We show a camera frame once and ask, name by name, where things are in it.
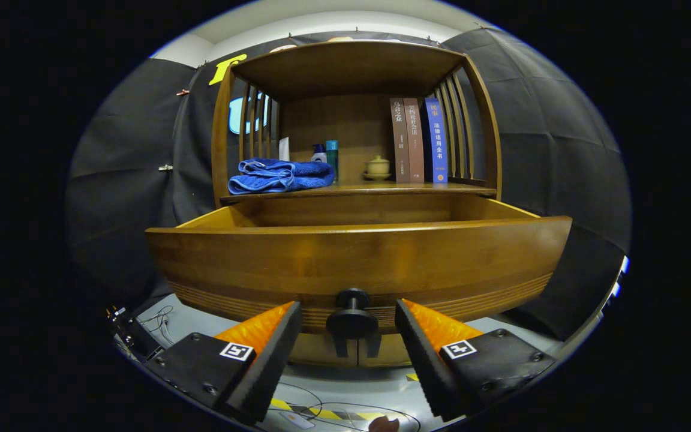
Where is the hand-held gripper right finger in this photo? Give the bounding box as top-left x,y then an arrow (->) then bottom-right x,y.
395,299 -> 557,423

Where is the dark brown book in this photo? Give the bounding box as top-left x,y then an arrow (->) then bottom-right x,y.
389,98 -> 411,184

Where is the wooden countertop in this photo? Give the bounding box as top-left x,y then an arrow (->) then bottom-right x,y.
221,182 -> 496,202

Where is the folded blue towel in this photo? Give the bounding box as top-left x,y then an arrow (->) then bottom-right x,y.
227,158 -> 335,196

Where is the wooden cabinet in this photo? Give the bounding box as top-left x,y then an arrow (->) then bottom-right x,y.
211,39 -> 502,368

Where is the black backdrop cloth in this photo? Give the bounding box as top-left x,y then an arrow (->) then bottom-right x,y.
64,27 -> 633,343

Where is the blue book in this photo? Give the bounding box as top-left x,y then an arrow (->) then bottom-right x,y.
420,98 -> 449,184

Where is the beige lidded ceramic cup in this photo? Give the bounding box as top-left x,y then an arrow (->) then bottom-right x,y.
363,155 -> 392,181

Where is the wooden cabinet door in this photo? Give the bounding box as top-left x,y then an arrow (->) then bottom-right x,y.
357,332 -> 413,368
289,333 -> 359,368

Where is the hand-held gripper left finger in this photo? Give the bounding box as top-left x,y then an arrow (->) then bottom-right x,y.
145,301 -> 303,425

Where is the yellow black floor tape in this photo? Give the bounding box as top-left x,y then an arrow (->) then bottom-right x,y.
271,398 -> 386,422

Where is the black floor cable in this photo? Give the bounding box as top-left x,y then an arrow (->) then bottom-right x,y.
269,383 -> 423,432

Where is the reddish brown book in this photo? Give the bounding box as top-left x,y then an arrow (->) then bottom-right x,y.
404,98 -> 425,183

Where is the wooden drawer with black knob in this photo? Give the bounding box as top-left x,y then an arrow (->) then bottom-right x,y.
145,193 -> 573,340

